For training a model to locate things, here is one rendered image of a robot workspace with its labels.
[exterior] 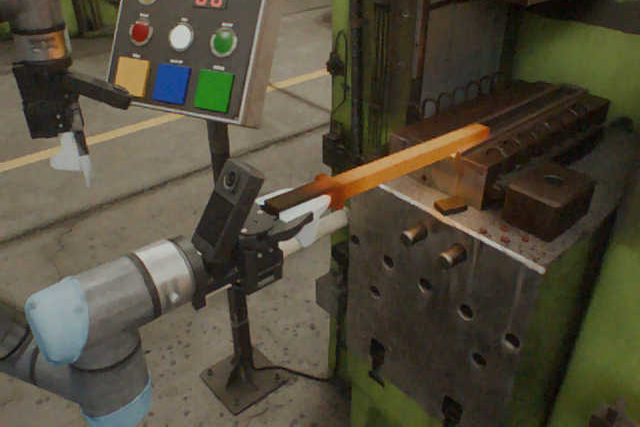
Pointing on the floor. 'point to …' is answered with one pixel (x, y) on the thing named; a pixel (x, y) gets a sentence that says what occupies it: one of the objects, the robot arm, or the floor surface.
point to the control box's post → (217, 133)
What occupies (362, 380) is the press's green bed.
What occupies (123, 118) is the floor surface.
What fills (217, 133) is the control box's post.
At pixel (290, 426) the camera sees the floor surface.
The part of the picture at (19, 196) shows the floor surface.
